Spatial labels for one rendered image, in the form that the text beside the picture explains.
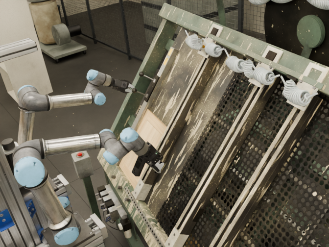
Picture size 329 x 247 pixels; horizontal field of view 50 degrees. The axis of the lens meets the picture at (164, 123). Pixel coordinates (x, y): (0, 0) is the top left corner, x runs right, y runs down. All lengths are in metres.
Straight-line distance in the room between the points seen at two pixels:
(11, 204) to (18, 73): 4.10
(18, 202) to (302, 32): 1.79
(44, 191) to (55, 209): 0.12
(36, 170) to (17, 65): 4.42
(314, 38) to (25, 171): 1.60
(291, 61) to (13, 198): 1.50
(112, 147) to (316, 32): 1.24
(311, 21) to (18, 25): 4.49
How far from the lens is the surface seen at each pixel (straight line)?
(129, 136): 1.63
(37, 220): 2.24
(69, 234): 1.83
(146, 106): 2.53
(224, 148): 1.83
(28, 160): 1.58
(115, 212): 2.55
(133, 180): 2.48
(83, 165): 2.81
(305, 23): 2.16
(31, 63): 5.96
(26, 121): 2.34
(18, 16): 5.78
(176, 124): 2.16
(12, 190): 2.00
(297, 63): 1.66
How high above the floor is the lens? 2.53
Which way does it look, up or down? 32 degrees down
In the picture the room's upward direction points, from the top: 6 degrees counter-clockwise
